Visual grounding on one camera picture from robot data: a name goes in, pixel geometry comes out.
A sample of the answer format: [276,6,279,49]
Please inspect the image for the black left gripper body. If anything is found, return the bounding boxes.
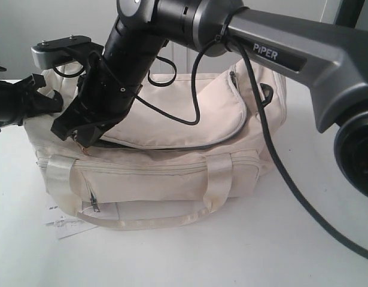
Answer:
[0,74,45,131]

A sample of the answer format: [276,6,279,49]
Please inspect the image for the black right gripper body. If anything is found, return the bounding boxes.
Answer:
[75,56,154,129]

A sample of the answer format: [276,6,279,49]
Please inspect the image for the cream fabric duffel bag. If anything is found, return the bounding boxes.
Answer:
[24,61,274,230]

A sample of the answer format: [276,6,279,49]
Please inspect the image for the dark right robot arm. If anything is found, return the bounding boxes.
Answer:
[51,1,368,197]

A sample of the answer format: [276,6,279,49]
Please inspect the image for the white Tonlion hang tag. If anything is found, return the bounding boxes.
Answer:
[42,198,78,227]

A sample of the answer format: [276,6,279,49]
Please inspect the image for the white rear hang tag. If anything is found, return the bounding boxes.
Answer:
[56,224,97,239]

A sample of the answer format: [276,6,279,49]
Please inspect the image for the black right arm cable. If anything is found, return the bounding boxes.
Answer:
[51,44,368,261]

